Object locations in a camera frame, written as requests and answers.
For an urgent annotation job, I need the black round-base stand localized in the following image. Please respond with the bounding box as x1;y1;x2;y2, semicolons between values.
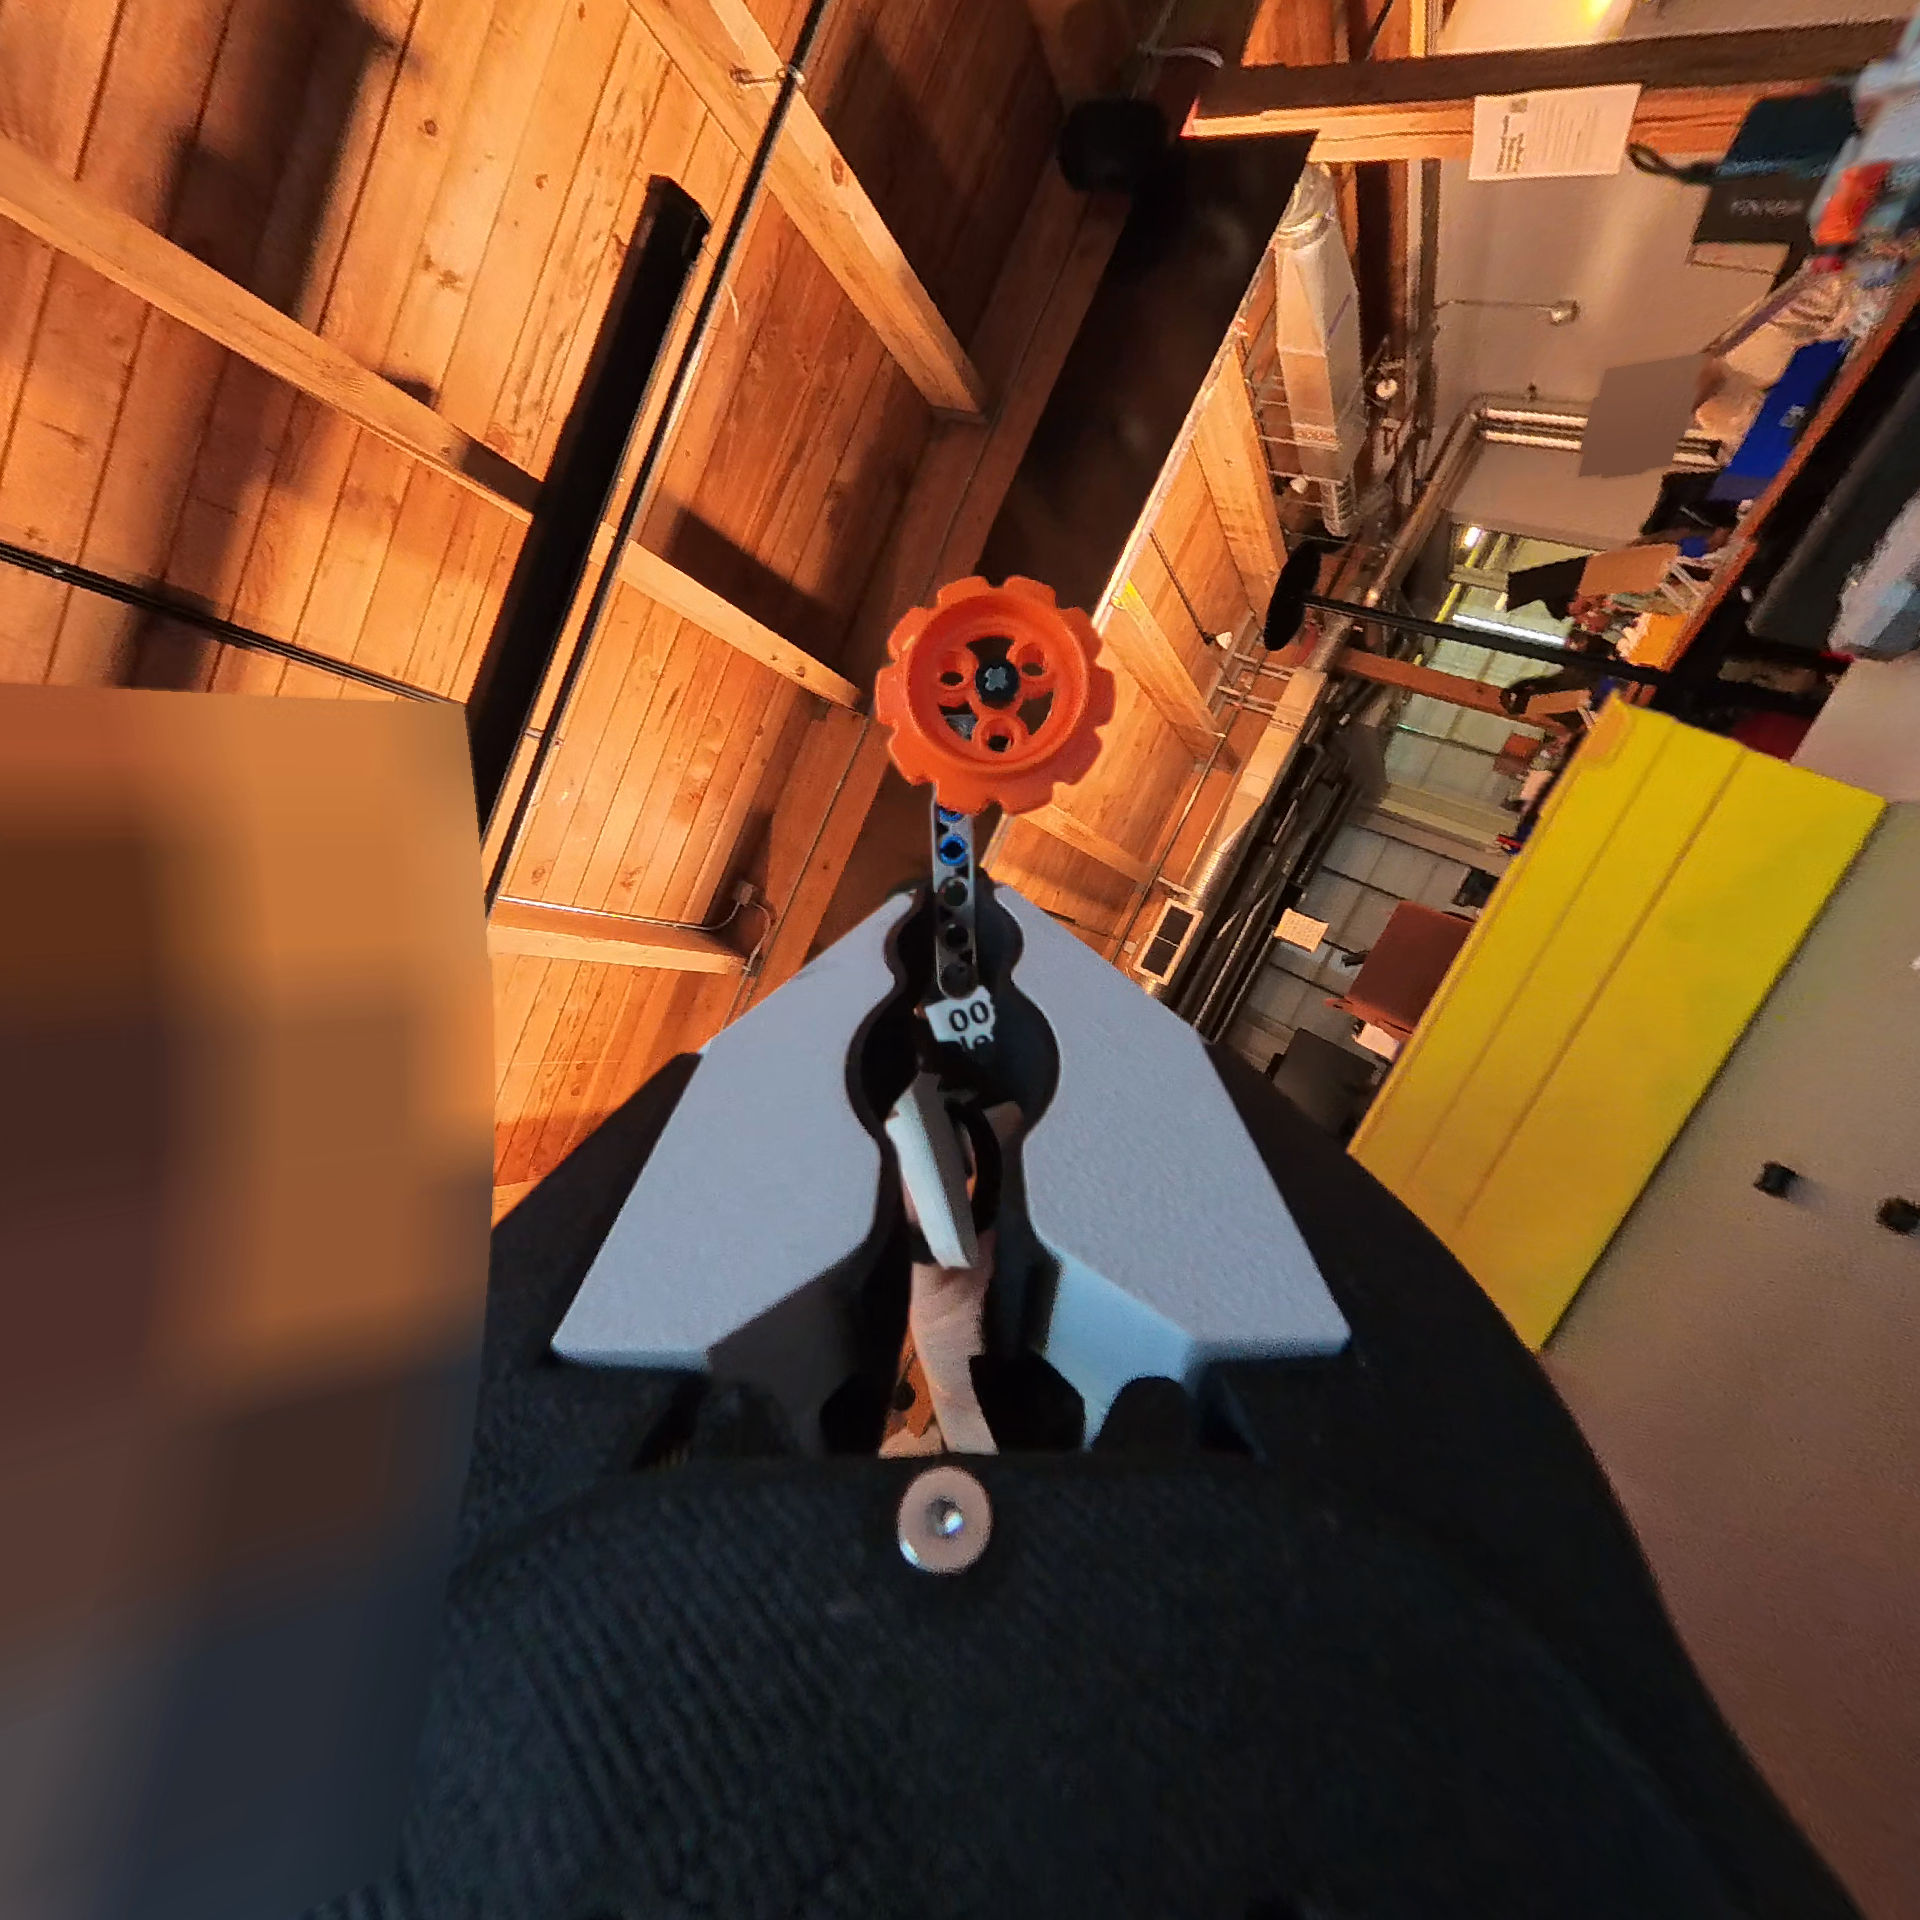
1261;540;1667;694

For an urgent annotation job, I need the grey perforated beam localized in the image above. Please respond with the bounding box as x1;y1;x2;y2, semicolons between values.
926;797;986;1008

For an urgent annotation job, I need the yellow storage bin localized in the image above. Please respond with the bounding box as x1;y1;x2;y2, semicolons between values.
1348;694;1890;1350

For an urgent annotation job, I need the wooden back table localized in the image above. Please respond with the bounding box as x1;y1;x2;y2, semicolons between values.
1626;278;1920;680

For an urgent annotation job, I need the orange gear wheel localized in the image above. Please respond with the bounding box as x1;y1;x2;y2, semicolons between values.
875;572;1120;820

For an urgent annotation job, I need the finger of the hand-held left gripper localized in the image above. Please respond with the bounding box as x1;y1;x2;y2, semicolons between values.
886;1084;986;1274

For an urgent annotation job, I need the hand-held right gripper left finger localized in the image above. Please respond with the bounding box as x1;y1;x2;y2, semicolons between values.
550;882;921;1451

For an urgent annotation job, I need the black ceiling light bar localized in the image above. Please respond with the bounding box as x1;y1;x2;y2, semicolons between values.
465;177;713;848

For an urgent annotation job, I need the silver ventilation duct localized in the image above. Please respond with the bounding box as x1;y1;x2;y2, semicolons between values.
1272;162;1374;532

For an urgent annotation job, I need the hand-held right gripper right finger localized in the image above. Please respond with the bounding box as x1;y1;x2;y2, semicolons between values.
986;889;1351;1451

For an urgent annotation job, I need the grey desk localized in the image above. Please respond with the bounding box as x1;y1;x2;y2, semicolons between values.
1535;661;1920;1920

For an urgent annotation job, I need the person's left hand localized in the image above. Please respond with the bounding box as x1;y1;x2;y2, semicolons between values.
900;1270;996;1456

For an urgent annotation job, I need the white paper notice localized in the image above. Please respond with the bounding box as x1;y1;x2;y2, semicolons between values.
1465;85;1644;184

